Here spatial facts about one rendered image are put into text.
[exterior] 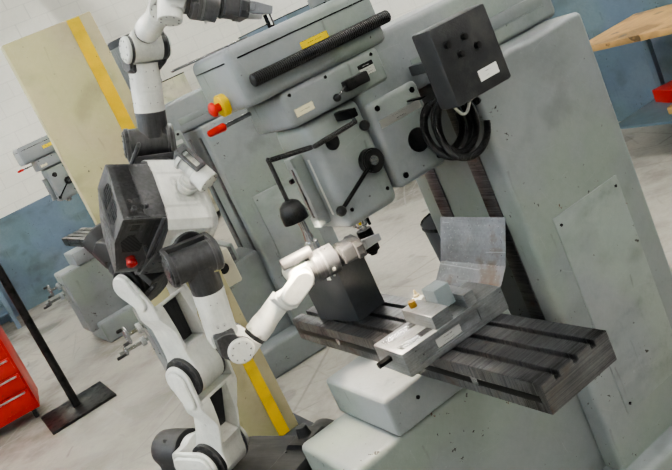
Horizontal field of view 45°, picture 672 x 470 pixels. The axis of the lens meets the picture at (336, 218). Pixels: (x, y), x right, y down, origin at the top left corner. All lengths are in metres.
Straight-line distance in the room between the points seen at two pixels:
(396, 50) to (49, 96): 1.93
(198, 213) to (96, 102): 1.65
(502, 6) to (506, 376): 1.17
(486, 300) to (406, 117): 0.55
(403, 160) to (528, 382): 0.74
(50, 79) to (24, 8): 7.61
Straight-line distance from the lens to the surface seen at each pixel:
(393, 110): 2.27
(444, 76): 2.08
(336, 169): 2.19
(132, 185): 2.29
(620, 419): 2.77
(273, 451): 2.97
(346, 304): 2.58
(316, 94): 2.15
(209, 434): 2.79
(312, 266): 2.29
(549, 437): 2.66
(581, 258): 2.56
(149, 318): 2.59
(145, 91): 2.42
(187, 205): 2.29
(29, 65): 3.82
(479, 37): 2.16
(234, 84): 2.07
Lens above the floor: 1.87
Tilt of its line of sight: 14 degrees down
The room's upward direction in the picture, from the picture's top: 25 degrees counter-clockwise
